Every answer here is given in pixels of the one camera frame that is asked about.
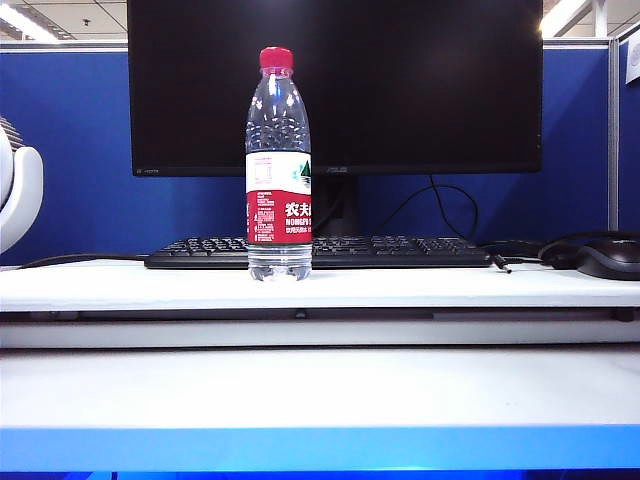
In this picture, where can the clear plastic water bottle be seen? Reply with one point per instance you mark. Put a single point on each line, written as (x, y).
(277, 220)

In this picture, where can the red bottle cap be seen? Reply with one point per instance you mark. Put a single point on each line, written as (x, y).
(276, 56)

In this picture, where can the black monitor stand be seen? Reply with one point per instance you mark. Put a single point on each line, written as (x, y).
(340, 200)

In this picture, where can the black keyboard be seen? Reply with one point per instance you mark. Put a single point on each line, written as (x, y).
(400, 250)

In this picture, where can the black computer monitor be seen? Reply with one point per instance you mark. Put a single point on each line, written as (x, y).
(400, 100)

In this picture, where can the wide blue partition panel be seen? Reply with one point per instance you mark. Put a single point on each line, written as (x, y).
(75, 110)

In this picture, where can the black computer mouse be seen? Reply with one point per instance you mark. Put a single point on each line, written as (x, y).
(612, 257)

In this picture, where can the white desk fan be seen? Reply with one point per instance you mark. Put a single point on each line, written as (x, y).
(27, 190)

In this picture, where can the narrow blue partition panel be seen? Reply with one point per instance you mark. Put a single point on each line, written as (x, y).
(630, 150)

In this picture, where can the ceiling light panel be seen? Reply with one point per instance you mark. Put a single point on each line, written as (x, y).
(565, 15)
(20, 24)

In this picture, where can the white paper note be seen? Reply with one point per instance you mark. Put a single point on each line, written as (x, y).
(634, 60)

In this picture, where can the grey partition post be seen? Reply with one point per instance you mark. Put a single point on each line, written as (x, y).
(613, 125)

